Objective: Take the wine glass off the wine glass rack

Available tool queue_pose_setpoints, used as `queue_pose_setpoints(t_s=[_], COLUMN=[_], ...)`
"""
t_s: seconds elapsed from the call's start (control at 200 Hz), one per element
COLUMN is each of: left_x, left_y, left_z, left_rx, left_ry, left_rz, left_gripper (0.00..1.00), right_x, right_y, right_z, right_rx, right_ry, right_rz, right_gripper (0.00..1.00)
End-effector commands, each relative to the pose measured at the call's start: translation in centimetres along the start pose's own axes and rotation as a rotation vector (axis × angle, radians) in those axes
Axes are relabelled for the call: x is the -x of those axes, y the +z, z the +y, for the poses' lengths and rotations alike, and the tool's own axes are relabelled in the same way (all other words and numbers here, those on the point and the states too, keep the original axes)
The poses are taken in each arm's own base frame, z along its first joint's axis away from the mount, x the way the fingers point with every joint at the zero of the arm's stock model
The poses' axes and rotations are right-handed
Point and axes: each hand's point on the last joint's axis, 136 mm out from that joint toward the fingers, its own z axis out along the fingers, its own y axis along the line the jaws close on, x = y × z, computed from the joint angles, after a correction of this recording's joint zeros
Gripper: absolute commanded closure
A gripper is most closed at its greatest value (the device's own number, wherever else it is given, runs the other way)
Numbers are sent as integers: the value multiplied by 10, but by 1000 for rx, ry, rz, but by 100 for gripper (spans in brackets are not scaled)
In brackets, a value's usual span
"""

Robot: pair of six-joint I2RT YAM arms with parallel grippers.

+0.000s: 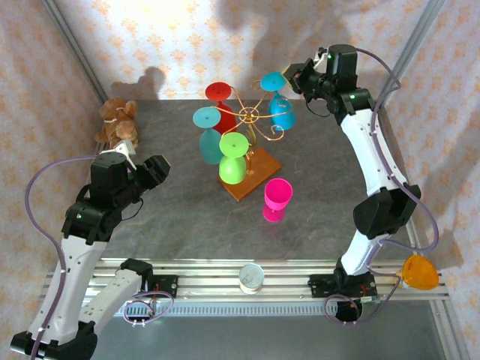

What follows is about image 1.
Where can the turquoise plastic wine glass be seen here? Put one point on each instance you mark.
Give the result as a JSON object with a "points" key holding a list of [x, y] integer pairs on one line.
{"points": [[206, 117]]}

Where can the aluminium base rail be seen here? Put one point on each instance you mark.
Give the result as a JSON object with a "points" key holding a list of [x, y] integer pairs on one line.
{"points": [[210, 279]]}

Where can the silver tin can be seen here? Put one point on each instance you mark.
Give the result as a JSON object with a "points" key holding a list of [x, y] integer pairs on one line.
{"points": [[251, 279]]}

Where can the aluminium frame post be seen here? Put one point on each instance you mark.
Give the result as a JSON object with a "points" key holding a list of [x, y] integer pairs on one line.
{"points": [[74, 45], [416, 37]]}

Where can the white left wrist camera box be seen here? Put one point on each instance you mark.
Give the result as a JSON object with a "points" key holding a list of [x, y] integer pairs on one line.
{"points": [[125, 149]]}

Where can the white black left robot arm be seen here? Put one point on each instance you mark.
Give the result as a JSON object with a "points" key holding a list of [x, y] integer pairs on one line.
{"points": [[67, 285]]}

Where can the pink plastic wine glass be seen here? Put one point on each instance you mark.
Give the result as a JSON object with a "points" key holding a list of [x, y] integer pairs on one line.
{"points": [[277, 193]]}

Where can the brown teddy bear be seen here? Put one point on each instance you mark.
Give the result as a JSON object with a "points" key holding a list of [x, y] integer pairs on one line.
{"points": [[120, 127]]}

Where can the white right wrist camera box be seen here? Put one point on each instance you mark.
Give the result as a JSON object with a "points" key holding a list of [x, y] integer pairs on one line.
{"points": [[320, 62]]}

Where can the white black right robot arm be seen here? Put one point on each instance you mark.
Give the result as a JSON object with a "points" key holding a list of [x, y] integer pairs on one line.
{"points": [[375, 157]]}

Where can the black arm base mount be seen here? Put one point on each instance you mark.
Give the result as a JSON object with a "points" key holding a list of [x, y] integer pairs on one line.
{"points": [[167, 287], [320, 287]]}

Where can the blue plastic wine glass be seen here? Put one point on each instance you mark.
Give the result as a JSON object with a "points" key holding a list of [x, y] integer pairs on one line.
{"points": [[272, 80]]}

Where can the orange translucent plastic cup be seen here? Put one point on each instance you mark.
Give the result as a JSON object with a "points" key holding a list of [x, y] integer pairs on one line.
{"points": [[420, 272]]}

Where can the green plastic wine glass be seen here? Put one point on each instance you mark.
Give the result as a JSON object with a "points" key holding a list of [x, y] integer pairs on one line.
{"points": [[232, 144]]}

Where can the red plastic wine glass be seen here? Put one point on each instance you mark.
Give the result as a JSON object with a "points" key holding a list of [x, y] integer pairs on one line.
{"points": [[217, 92]]}

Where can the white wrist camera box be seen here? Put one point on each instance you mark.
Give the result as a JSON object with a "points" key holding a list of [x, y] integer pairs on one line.
{"points": [[125, 149], [320, 62]]}

